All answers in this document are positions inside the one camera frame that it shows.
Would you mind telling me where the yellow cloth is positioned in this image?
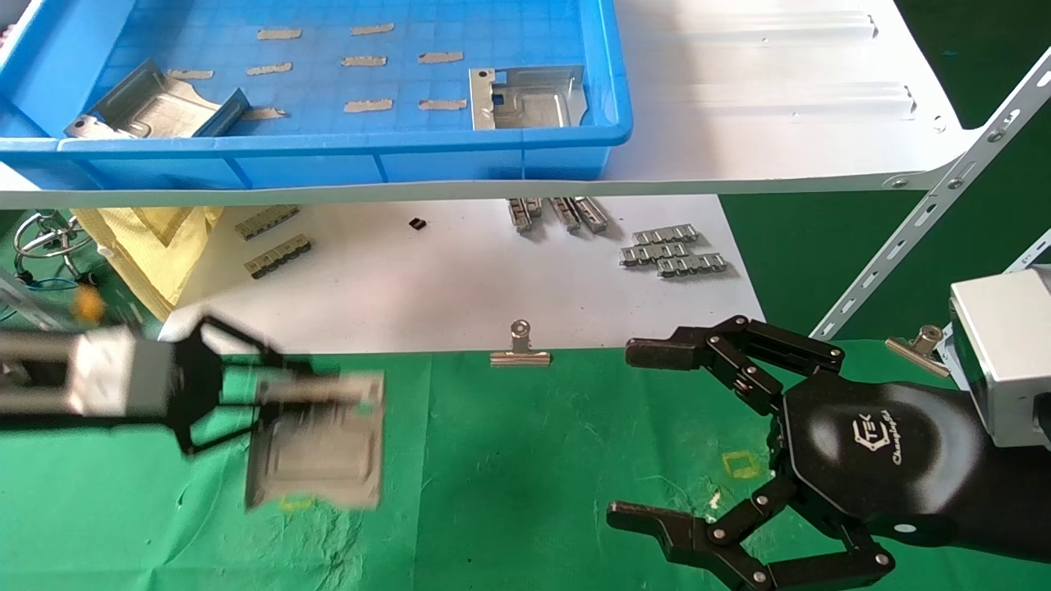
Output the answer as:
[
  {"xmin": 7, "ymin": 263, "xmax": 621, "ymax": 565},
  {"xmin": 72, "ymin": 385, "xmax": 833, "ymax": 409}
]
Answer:
[{"xmin": 72, "ymin": 205, "xmax": 224, "ymax": 321}]

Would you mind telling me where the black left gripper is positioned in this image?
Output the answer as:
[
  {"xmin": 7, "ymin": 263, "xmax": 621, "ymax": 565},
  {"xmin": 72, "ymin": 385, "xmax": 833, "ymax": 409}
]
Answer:
[{"xmin": 131, "ymin": 316, "xmax": 366, "ymax": 456}]

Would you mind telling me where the grey connector strip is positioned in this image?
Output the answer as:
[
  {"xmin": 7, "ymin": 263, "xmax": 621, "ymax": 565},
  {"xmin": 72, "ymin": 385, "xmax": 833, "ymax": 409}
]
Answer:
[
  {"xmin": 235, "ymin": 205, "xmax": 300, "ymax": 241},
  {"xmin": 246, "ymin": 235, "xmax": 313, "ymax": 279}
]

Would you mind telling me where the blue plastic bin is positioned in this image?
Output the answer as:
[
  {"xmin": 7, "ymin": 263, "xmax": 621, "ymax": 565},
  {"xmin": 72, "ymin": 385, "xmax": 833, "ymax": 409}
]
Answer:
[{"xmin": 0, "ymin": 0, "xmax": 634, "ymax": 190}]

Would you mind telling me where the chrome wire ring stand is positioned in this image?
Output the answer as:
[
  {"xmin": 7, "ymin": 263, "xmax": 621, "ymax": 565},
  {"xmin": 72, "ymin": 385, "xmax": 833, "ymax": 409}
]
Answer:
[{"xmin": 12, "ymin": 209, "xmax": 95, "ymax": 284}]

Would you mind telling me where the short perforated white bar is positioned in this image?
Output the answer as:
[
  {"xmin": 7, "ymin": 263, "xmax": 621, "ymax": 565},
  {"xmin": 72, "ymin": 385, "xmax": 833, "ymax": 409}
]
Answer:
[{"xmin": 1002, "ymin": 230, "xmax": 1051, "ymax": 276}]

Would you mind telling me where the green cloth mat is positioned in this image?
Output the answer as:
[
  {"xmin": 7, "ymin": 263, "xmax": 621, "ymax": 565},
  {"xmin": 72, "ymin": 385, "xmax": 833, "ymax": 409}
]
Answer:
[{"xmin": 0, "ymin": 339, "xmax": 1051, "ymax": 591}]

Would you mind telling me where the white board sheet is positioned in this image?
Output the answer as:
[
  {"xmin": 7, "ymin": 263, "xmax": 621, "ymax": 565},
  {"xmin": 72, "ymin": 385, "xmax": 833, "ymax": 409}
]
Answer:
[{"xmin": 150, "ymin": 195, "xmax": 769, "ymax": 355}]

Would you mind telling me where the bent sheet metal part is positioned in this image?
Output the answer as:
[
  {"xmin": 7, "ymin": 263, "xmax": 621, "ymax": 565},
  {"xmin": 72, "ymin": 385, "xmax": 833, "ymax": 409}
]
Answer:
[
  {"xmin": 245, "ymin": 371, "xmax": 387, "ymax": 511},
  {"xmin": 64, "ymin": 59, "xmax": 250, "ymax": 139},
  {"xmin": 470, "ymin": 66, "xmax": 589, "ymax": 131}
]

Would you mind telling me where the grey linked metal strip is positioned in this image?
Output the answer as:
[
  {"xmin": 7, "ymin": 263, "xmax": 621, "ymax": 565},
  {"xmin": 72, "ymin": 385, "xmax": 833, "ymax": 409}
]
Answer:
[
  {"xmin": 657, "ymin": 253, "xmax": 729, "ymax": 277},
  {"xmin": 632, "ymin": 226, "xmax": 700, "ymax": 245},
  {"xmin": 620, "ymin": 242, "xmax": 691, "ymax": 265}
]

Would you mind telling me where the white metal shelf panel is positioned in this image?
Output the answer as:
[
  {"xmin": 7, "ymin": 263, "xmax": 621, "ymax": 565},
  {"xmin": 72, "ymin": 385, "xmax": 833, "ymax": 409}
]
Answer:
[{"xmin": 0, "ymin": 0, "xmax": 982, "ymax": 208}]

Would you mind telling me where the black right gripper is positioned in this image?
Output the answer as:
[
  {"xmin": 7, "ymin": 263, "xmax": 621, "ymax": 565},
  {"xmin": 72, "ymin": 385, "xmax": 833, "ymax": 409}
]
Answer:
[{"xmin": 608, "ymin": 316, "xmax": 998, "ymax": 591}]

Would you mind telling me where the silver binder clip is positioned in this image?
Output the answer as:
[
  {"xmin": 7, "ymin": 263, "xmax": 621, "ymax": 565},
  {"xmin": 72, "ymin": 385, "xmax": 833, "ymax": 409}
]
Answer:
[
  {"xmin": 490, "ymin": 319, "xmax": 552, "ymax": 367},
  {"xmin": 885, "ymin": 325, "xmax": 953, "ymax": 378}
]

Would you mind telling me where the perforated white angle bar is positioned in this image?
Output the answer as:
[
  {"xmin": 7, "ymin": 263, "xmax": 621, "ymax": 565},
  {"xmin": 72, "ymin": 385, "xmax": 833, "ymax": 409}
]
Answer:
[{"xmin": 809, "ymin": 45, "xmax": 1051, "ymax": 341}]

